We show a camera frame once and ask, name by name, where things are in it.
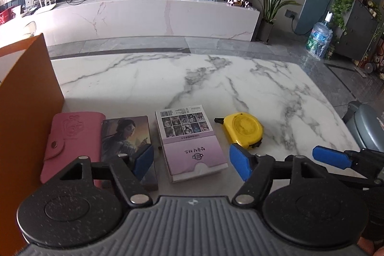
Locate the dark grey cabinet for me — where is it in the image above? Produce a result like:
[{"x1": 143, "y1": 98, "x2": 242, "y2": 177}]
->
[{"x1": 335, "y1": 0, "x2": 382, "y2": 62}]

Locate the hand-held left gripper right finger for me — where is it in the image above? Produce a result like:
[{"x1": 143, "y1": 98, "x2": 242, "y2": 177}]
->
[{"x1": 229, "y1": 143, "x2": 334, "y2": 209}]

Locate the blue water bottle with pump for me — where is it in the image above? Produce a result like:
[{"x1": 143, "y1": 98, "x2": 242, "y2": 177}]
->
[{"x1": 305, "y1": 12, "x2": 334, "y2": 59}]

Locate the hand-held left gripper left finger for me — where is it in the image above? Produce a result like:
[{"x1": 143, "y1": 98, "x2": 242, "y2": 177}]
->
[{"x1": 58, "y1": 143, "x2": 155, "y2": 208}]

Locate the yellow tape measure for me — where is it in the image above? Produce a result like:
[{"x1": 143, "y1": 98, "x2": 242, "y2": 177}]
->
[{"x1": 214, "y1": 113, "x2": 264, "y2": 150}]

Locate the pink snap card wallet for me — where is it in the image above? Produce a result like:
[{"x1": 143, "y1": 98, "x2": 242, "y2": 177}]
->
[{"x1": 40, "y1": 112, "x2": 106, "y2": 188}]

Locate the white purple card box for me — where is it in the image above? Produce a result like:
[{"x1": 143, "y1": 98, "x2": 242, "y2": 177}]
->
[{"x1": 155, "y1": 105, "x2": 229, "y2": 184}]

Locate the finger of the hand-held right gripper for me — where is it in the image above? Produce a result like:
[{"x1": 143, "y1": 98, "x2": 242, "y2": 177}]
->
[{"x1": 312, "y1": 146, "x2": 384, "y2": 191}]

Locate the black white cow figurine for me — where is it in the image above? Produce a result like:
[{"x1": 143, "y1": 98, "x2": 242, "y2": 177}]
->
[{"x1": 226, "y1": 0, "x2": 253, "y2": 8}]

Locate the grey chair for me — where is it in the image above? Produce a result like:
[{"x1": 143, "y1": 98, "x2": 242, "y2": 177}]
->
[{"x1": 342, "y1": 101, "x2": 384, "y2": 155}]

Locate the white marble media cabinet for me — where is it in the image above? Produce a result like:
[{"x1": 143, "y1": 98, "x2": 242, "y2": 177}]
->
[{"x1": 0, "y1": 0, "x2": 261, "y2": 48}]

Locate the orange paper bag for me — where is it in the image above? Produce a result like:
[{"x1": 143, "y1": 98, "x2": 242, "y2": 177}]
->
[{"x1": 0, "y1": 33, "x2": 65, "y2": 256}]

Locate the potted long-leaf plant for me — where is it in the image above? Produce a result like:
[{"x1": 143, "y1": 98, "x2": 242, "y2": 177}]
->
[{"x1": 250, "y1": 0, "x2": 306, "y2": 44}]

